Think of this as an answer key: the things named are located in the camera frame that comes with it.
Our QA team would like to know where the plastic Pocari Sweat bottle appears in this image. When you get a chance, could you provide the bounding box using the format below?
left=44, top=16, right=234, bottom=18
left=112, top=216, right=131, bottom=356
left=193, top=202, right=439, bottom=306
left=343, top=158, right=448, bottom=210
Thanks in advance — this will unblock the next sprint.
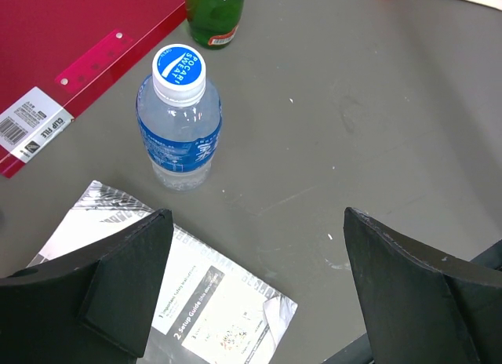
left=135, top=44, right=223, bottom=191

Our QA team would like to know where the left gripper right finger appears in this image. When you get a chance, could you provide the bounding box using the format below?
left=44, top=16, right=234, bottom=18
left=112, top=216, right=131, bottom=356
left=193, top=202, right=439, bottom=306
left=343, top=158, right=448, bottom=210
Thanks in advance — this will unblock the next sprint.
left=344, top=207, right=501, bottom=363

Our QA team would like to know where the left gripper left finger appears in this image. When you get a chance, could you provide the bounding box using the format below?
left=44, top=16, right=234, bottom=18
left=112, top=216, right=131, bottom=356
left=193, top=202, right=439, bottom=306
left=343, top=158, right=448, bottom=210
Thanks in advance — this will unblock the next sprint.
left=1, top=209, right=173, bottom=363

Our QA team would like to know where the green bottle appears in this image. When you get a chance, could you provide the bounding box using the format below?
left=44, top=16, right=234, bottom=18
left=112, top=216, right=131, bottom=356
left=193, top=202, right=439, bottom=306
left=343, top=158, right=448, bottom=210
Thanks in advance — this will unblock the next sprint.
left=185, top=0, right=244, bottom=49

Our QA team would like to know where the red clip file folder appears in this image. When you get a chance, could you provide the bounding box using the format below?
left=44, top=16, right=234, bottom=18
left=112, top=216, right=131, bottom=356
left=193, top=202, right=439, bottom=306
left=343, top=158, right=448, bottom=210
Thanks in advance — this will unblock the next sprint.
left=1, top=0, right=185, bottom=177

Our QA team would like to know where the setup guide booklet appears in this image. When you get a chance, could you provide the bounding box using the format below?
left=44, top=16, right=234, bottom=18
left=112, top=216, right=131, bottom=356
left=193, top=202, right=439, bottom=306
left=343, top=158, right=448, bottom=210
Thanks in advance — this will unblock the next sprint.
left=30, top=180, right=298, bottom=364

